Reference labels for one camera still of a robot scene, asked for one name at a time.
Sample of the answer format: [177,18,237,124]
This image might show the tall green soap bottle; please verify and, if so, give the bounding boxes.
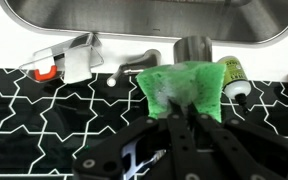
[216,55,253,116]

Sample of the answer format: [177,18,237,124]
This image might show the brushed steel gooseneck faucet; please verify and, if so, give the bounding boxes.
[106,34,214,88]

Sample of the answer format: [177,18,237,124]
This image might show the clear plastic sponge holder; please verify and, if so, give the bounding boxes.
[18,32,105,84]

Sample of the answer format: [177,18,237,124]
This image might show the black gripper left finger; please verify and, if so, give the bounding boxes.
[73,98,198,180]

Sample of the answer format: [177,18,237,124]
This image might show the green sponge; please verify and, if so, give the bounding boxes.
[135,60,228,124]

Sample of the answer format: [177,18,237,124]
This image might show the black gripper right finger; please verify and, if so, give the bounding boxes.
[185,103,288,180]

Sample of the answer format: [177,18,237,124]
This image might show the stainless steel sink basin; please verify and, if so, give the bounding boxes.
[0,0,288,46]

